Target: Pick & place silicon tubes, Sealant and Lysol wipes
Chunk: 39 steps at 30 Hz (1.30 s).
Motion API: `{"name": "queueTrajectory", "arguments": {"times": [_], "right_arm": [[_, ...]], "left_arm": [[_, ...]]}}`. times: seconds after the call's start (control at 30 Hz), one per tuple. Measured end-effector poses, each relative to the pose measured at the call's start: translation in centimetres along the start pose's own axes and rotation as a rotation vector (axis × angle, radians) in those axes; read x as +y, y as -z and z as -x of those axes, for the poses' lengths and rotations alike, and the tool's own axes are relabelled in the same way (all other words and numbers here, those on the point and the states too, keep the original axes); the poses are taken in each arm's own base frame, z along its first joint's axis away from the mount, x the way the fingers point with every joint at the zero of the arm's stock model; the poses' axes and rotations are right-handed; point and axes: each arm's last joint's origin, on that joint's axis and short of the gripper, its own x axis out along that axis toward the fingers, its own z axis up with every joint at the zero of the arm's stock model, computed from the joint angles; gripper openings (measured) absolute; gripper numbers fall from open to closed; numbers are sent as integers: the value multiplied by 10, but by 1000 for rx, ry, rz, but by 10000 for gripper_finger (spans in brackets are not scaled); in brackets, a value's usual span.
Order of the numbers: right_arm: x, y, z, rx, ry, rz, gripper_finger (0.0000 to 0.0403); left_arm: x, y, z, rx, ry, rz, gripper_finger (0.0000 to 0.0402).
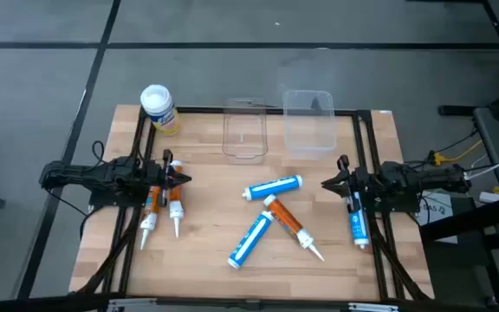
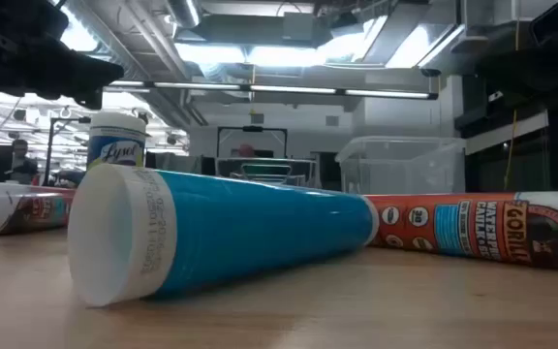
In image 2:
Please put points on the long ceiling light fixture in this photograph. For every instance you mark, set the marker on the long ceiling light fixture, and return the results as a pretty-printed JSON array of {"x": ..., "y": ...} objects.
[{"x": 284, "y": 89}]

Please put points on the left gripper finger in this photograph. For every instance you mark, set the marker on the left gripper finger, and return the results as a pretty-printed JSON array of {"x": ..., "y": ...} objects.
[
  {"x": 80, "y": 70},
  {"x": 92, "y": 98}
]

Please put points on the black framed robot station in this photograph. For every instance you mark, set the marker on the black framed robot station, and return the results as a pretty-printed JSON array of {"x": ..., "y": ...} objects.
[{"x": 252, "y": 129}]

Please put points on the Lysol wipes canister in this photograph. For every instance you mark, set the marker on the Lysol wipes canister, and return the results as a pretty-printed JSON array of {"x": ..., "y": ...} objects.
[{"x": 114, "y": 145}]

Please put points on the blue silicone sealant tube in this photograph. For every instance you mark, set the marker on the blue silicone sealant tube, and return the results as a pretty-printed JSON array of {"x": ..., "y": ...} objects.
[{"x": 259, "y": 228}]

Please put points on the person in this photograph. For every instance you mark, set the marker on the person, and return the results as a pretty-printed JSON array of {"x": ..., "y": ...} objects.
[{"x": 21, "y": 165}]

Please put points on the deep clear plastic bin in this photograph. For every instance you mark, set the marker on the deep clear plastic bin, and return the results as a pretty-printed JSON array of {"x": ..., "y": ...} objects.
[{"x": 405, "y": 165}]

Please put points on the orange Gorilla sealant tube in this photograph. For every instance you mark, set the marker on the orange Gorilla sealant tube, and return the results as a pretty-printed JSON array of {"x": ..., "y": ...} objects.
[
  {"x": 27, "y": 208},
  {"x": 477, "y": 223}
]

